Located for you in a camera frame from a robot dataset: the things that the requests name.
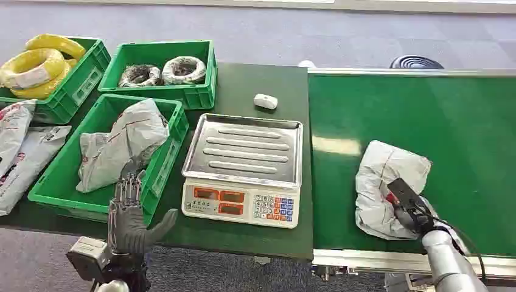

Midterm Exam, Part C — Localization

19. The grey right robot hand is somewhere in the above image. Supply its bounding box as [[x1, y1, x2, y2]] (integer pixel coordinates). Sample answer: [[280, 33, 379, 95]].
[[386, 178, 437, 237]]

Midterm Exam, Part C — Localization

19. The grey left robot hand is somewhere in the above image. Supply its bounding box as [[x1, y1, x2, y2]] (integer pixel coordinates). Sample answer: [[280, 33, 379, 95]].
[[108, 168, 178, 256]]

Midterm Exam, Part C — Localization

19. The grey plastic parcel bag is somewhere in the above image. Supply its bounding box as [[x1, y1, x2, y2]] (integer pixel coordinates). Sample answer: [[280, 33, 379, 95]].
[[0, 125, 72, 217], [75, 98, 170, 194], [354, 139, 469, 255], [0, 99, 38, 178]]

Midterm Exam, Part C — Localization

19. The green plastic crate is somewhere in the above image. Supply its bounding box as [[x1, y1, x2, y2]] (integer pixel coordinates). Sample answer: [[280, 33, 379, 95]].
[[0, 35, 112, 125], [27, 94, 190, 228], [97, 39, 219, 111]]

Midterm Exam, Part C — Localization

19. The green conveyor belt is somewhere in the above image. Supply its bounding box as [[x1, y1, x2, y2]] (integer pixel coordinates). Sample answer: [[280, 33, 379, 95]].
[[307, 68, 516, 282]]

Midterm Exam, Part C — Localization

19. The electronic weighing scale steel tray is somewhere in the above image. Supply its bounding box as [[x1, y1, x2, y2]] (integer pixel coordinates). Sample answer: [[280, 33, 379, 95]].
[[181, 113, 304, 230]]

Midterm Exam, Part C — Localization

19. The black round ribbed base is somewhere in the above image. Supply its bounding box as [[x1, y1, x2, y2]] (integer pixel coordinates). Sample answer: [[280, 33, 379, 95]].
[[389, 54, 445, 70]]

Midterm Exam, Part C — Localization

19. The small white oval device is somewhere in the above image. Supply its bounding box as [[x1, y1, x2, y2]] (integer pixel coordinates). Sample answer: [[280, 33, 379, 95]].
[[253, 92, 279, 111]]

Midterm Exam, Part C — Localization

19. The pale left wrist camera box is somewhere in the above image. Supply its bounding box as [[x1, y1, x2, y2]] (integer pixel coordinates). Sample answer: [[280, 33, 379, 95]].
[[66, 236, 113, 283]]

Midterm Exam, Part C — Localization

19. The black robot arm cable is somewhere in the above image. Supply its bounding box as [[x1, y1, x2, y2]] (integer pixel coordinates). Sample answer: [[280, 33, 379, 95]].
[[427, 215, 487, 285]]

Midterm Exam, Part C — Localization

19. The yellow cable coil white label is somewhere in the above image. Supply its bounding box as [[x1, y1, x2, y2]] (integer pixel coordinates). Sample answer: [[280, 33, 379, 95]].
[[0, 47, 66, 90]]

